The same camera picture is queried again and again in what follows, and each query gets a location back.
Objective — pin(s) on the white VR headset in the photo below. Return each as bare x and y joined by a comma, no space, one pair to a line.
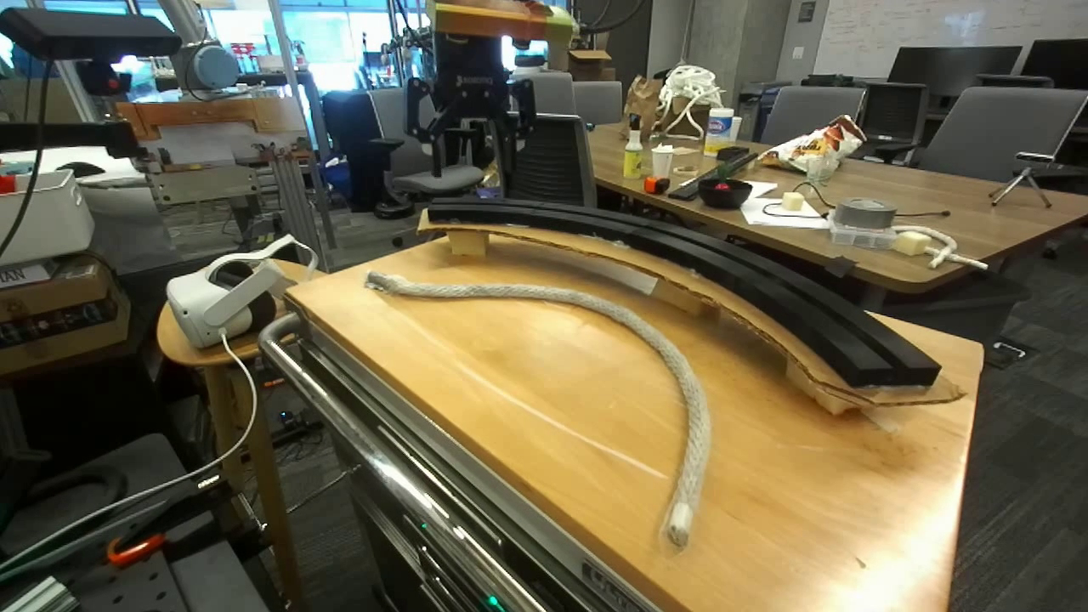
209,309

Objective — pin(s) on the white cup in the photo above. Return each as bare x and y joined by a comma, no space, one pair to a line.
664,160

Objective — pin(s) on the black perforated breadboard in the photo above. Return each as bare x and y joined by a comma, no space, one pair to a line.
206,584

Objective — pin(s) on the small silver tripod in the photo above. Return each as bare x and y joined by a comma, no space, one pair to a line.
1025,177

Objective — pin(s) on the grey office chair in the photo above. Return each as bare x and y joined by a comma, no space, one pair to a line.
997,130
546,91
596,104
438,183
801,110

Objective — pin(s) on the yellow glue bottle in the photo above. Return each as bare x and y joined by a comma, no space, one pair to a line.
634,164

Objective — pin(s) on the white paper sheet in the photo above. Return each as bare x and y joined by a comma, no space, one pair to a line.
770,219

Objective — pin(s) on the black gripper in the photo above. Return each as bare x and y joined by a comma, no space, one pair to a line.
471,76

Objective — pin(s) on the small white tape roll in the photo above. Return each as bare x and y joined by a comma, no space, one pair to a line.
793,201

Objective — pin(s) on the black curved skate track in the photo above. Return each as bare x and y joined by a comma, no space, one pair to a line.
862,343

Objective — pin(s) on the grey round housing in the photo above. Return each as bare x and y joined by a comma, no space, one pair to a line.
209,71

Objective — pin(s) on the white box device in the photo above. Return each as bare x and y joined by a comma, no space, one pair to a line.
40,221

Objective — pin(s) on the long black flat bar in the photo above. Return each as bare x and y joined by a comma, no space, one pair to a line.
716,172

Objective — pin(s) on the clear plastic box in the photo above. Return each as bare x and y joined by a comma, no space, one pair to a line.
855,238

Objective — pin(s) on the black bowl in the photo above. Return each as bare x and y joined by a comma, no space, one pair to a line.
721,191

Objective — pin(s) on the small wooden support block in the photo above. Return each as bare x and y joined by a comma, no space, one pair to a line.
466,242

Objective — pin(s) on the round wooden stool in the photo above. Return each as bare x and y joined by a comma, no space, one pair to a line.
190,347

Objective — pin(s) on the wooden shelf board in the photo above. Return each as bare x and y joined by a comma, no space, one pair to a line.
206,115

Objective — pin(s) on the white jar blue label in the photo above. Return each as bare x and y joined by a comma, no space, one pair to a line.
718,130

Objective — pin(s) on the wooden conference table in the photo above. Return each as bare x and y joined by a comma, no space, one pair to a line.
997,221

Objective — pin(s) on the beige plug block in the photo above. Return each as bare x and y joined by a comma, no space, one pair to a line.
912,242

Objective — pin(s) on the grey duct tape roll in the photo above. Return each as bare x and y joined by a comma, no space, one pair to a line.
866,215

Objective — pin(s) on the dark blue office chair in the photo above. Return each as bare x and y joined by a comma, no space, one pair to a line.
344,140

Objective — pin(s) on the black mesh office chair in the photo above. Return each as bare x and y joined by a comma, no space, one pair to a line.
558,164

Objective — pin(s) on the brown cardboard box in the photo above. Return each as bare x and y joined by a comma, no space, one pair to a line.
57,309

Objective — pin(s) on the small orange tool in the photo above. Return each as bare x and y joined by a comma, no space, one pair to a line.
656,184

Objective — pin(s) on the chip snack bag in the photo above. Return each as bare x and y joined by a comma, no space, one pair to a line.
821,146

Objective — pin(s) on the grey metal cart cabinet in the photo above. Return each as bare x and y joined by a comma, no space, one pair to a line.
455,481

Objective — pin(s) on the brown paper bag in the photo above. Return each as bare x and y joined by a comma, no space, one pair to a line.
644,108

